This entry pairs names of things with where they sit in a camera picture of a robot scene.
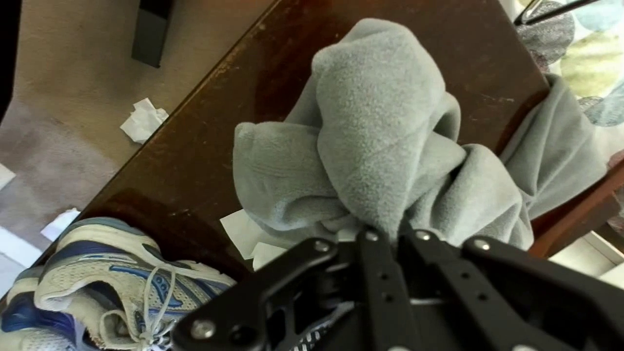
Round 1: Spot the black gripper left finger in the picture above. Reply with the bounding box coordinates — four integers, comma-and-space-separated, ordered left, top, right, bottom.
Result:
169, 227, 424, 351

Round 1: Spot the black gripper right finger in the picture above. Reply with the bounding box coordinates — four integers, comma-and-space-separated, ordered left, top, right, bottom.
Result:
397, 212, 624, 351

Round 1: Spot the grey fleece cloth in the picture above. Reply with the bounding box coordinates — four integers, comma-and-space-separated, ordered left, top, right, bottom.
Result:
229, 15, 610, 253

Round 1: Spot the floral bed duvet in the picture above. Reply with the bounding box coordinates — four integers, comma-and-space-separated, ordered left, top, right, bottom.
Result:
516, 0, 624, 161

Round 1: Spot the white blue sneaker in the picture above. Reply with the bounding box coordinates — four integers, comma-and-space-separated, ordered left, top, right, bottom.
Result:
0, 262, 89, 351
30, 216, 239, 351

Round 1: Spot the crumpled white floor tissue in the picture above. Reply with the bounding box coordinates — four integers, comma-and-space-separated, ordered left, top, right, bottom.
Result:
118, 95, 171, 145

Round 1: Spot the flat white paper scrap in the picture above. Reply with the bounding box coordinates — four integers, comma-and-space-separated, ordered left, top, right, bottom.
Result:
38, 204, 81, 243

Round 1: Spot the black rectangular furniture leg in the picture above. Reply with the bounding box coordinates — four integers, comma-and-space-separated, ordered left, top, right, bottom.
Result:
130, 0, 177, 69

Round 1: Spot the large white paper sheet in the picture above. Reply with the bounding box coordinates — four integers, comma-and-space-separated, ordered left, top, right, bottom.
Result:
0, 222, 44, 298

